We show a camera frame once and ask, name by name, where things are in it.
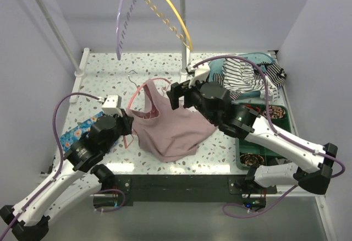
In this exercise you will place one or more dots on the purple plastic hanger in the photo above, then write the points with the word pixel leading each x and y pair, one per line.
pixel 125 10

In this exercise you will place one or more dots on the pink plastic hanger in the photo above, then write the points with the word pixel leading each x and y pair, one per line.
pixel 139 88

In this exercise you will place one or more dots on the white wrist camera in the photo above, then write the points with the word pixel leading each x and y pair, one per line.
pixel 111 105
pixel 200 73

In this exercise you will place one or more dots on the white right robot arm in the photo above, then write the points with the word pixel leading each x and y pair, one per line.
pixel 310 166

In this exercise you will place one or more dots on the grey white hanger rack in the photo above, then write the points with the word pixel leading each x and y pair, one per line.
pixel 80 67

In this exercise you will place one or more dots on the yellow plastic hanger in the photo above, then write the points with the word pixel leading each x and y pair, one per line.
pixel 171 17

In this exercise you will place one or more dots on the pink tank top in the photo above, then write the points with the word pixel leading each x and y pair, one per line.
pixel 167 134

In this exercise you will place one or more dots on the green compartment tray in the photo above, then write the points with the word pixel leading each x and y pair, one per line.
pixel 251 154

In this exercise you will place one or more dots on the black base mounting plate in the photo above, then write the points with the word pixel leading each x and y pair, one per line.
pixel 177 188

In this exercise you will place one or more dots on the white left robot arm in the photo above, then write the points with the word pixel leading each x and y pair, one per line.
pixel 27 218

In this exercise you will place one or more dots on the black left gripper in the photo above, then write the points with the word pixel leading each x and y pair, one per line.
pixel 127 121

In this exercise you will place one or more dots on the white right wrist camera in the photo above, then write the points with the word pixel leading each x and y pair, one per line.
pixel 200 73

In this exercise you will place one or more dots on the blue floral cloth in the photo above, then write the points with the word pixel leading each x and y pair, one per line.
pixel 73 135

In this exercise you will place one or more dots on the black white striped garment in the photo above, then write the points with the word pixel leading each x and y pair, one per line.
pixel 242 76

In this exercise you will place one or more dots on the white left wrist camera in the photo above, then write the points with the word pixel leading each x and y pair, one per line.
pixel 111 105

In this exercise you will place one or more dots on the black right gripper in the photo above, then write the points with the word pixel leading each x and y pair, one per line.
pixel 178 89

